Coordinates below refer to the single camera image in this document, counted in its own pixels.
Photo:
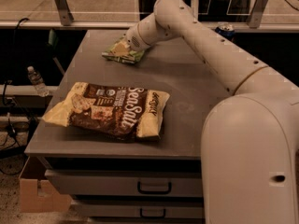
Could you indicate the right metal bracket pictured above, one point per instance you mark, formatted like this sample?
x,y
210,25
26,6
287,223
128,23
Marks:
x,y
255,17

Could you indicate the metal bracket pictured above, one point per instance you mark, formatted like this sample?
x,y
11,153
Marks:
x,y
65,15
255,17

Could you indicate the grey drawer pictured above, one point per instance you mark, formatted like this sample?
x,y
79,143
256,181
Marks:
x,y
126,183
144,209

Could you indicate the blue soda can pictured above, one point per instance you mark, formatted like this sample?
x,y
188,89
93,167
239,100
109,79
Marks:
x,y
226,30

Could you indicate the green handled tool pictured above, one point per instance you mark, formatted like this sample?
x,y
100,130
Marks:
x,y
52,46

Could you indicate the green jalapeno chip bag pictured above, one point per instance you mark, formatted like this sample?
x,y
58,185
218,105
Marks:
x,y
132,58

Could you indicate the left metal bracket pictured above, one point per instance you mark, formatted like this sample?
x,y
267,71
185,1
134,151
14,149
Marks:
x,y
65,15

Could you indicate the upper grey drawer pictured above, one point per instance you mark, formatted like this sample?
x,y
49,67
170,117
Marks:
x,y
126,183

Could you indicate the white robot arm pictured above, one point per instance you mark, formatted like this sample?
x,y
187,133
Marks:
x,y
249,140

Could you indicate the brown sea salt chip bag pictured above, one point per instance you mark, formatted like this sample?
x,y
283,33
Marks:
x,y
118,112

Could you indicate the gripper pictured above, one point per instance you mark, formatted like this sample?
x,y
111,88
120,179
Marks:
x,y
133,41

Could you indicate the clear plastic water bottle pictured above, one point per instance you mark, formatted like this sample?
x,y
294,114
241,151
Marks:
x,y
37,81

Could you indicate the cardboard box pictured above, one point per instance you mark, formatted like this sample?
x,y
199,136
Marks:
x,y
37,194

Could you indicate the lower grey drawer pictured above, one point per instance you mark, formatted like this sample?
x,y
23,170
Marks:
x,y
144,209

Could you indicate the grey drawer cabinet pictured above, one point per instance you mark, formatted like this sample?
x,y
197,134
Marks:
x,y
124,140

